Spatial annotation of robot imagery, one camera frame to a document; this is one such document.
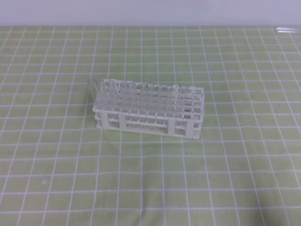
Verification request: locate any clear glass test tube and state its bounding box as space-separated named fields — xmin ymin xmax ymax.
xmin=179 ymin=85 xmax=191 ymax=119

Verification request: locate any white test tube rack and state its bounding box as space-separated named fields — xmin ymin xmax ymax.
xmin=93 ymin=79 xmax=205 ymax=139

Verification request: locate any green checkered tablecloth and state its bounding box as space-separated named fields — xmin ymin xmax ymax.
xmin=0 ymin=27 xmax=301 ymax=226

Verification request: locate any spare glass tube far right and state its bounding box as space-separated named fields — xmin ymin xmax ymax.
xmin=275 ymin=27 xmax=301 ymax=34

